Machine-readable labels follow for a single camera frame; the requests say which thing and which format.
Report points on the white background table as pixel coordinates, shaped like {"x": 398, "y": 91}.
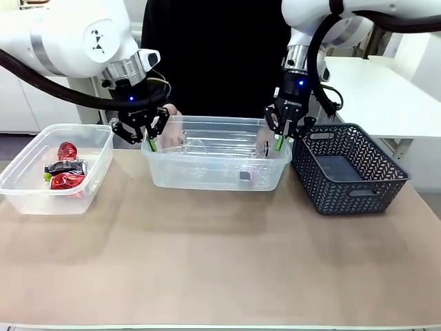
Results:
{"x": 379, "y": 96}

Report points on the person's left hand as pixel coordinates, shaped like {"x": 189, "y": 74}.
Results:
{"x": 267, "y": 138}

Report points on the large red crumpled wrapper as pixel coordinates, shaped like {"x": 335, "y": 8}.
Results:
{"x": 67, "y": 181}

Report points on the small clear plastic container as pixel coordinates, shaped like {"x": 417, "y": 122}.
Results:
{"x": 20, "y": 200}

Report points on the white background cabinet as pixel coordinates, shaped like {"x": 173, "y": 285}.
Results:
{"x": 20, "y": 110}

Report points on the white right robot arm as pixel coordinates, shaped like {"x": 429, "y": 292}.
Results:
{"x": 303, "y": 17}

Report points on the person's black-clothed torso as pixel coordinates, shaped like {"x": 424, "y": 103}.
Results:
{"x": 213, "y": 51}

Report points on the brown wooden chair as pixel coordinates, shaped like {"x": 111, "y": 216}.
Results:
{"x": 373, "y": 41}

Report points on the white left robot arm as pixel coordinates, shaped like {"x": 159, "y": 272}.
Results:
{"x": 69, "y": 34}

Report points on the yellow-green wrapper scrap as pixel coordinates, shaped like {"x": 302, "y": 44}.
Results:
{"x": 48, "y": 177}

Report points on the dark grey woven plastic basket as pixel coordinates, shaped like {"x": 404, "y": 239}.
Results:
{"x": 344, "y": 200}

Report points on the small black scrap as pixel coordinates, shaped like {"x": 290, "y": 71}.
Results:
{"x": 245, "y": 176}

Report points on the small red crumpled wrapper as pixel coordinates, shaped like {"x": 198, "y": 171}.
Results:
{"x": 67, "y": 150}

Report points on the person's right hand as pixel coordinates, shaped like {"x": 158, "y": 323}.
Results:
{"x": 172, "y": 132}

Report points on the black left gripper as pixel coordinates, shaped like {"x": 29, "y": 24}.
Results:
{"x": 134, "y": 91}

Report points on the black foil wrapper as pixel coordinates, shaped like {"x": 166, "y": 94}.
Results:
{"x": 65, "y": 167}

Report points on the large clear plastic container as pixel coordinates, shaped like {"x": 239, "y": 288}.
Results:
{"x": 206, "y": 172}

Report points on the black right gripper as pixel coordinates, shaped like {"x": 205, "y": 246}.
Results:
{"x": 294, "y": 93}

